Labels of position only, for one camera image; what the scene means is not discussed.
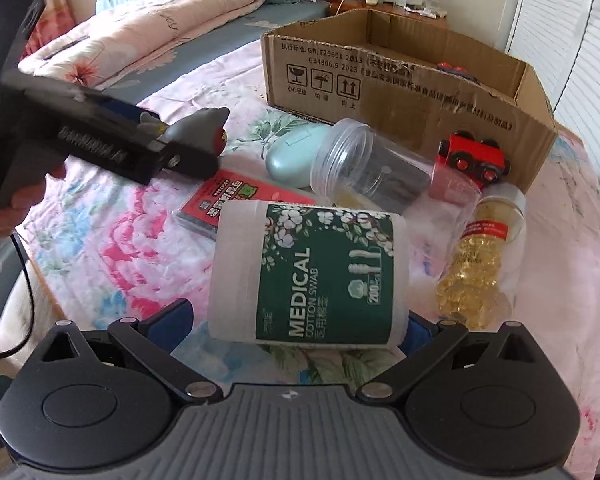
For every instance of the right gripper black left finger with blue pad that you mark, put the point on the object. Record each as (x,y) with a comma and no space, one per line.
(146,346)

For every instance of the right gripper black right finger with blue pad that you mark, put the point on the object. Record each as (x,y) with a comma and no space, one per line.
(426,346)

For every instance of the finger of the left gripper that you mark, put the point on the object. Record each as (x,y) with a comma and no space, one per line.
(184,159)
(108,115)

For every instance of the grey toy shark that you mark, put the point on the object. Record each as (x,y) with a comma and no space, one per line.
(203,130)

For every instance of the fish oil capsule bottle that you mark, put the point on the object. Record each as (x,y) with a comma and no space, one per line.
(478,285)

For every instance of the light blue earbuds case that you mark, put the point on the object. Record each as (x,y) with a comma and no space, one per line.
(290,158)

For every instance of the medical cotton swab jar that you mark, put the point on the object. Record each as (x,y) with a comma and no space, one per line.
(308,276)

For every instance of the black toy car red wheels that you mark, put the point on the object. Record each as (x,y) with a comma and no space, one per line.
(456,70)

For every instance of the person's left hand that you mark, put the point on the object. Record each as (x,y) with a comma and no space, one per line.
(24,199)

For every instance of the red card game box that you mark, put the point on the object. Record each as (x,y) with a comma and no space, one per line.
(201,213)

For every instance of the pink floral quilt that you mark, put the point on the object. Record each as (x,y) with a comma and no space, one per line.
(102,50)

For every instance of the clear empty plastic jar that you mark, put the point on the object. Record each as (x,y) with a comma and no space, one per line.
(357,167)

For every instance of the red toy train car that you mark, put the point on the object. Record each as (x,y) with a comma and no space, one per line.
(482,161)

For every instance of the wooden nightstand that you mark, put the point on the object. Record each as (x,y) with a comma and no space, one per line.
(341,6)

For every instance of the brown cardboard box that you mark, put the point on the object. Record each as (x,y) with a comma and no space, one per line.
(380,69)

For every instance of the white louvered wardrobe doors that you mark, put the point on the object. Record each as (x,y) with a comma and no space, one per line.
(561,40)

